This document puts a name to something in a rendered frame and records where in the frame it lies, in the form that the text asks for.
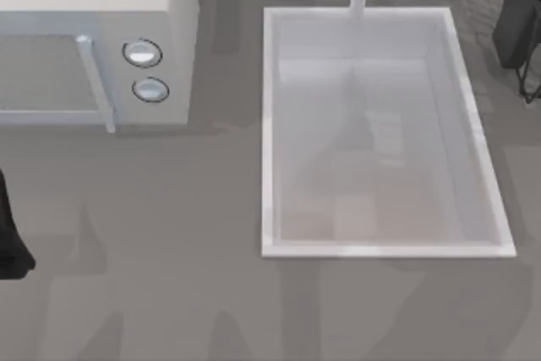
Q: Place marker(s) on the white sink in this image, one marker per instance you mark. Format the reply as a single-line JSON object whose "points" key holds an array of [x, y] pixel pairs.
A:
{"points": [[380, 145]]}

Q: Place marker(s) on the small round microwave knob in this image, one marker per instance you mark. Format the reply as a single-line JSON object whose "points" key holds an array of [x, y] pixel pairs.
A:
{"points": [[150, 89]]}

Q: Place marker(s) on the pale microwave oven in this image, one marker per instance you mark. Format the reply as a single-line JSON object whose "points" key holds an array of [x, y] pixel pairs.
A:
{"points": [[177, 39]]}

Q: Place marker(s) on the large round microwave knob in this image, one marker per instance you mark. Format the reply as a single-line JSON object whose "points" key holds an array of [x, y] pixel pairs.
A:
{"points": [[142, 53]]}

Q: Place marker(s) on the microwave oven door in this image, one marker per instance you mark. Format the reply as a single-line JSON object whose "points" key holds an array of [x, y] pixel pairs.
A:
{"points": [[38, 78]]}

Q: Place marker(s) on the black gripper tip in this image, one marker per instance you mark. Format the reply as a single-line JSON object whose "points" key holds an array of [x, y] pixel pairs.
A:
{"points": [[10, 242]]}

